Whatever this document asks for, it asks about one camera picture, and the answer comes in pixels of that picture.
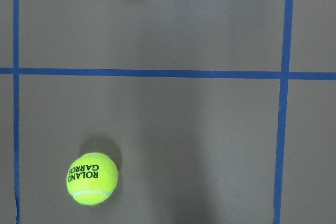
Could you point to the Roland Garros tennis ball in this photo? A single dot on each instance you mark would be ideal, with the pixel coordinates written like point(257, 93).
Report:
point(92, 178)

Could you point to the brown paper table mat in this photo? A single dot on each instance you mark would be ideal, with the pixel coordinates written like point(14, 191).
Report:
point(214, 111)

